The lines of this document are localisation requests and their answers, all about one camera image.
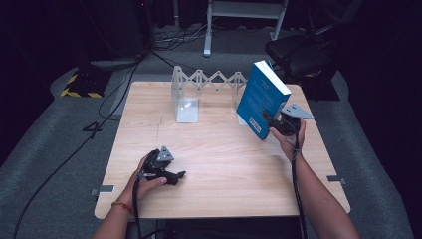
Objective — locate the person's left hand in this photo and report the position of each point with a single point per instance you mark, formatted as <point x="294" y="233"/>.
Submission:
<point x="142" y="189"/>

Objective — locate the white metal stand frame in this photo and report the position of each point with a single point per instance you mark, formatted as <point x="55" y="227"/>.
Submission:
<point x="244" y="10"/>

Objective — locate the person's right hand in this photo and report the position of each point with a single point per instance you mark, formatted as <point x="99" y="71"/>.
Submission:
<point x="288" y="146"/>

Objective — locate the white expandable book rack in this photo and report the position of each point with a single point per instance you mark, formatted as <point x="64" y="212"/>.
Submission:
<point x="187" y="109"/>

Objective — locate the grey flat stand base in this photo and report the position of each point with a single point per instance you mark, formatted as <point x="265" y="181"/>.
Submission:
<point x="114" y="63"/>

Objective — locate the blue book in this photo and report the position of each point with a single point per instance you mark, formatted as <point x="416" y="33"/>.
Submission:
<point x="262" y="99"/>

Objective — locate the black chair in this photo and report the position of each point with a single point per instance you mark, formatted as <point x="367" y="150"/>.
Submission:
<point x="298" y="53"/>

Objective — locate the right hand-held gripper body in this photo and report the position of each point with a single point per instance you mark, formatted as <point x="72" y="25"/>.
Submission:
<point x="290" y="122"/>

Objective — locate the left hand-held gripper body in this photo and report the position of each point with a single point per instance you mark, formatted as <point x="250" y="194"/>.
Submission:
<point x="159" y="162"/>

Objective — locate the yellow black striped base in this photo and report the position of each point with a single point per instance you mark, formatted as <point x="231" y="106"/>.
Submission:
<point x="83" y="84"/>

